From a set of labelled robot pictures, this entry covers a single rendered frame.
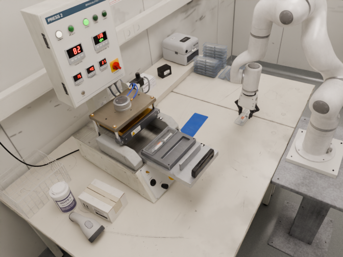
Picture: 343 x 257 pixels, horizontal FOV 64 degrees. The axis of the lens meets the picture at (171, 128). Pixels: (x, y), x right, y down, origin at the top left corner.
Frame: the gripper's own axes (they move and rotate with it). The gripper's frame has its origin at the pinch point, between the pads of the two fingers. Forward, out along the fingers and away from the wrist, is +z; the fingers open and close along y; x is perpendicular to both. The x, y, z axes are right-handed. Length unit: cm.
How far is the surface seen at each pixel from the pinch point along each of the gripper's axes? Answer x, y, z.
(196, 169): 64, -7, -17
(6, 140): 98, 85, -9
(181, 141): 52, 9, -14
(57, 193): 100, 42, -3
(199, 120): 11.8, 23.9, 8.5
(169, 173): 69, 3, -12
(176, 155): 61, 5, -16
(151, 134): 52, 28, -8
